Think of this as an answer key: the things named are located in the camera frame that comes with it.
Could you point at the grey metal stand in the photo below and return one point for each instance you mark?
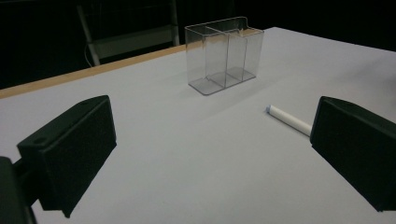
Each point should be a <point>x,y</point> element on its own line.
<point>130,40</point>

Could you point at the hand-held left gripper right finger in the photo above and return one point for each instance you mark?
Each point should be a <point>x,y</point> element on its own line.
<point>358,146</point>

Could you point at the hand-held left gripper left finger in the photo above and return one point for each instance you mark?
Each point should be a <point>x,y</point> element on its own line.
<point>71,152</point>

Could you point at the white pen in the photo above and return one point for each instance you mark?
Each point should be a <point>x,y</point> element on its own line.
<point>289,119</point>

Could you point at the clear plastic divided holder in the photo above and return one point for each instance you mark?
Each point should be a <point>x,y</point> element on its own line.
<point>222,56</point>

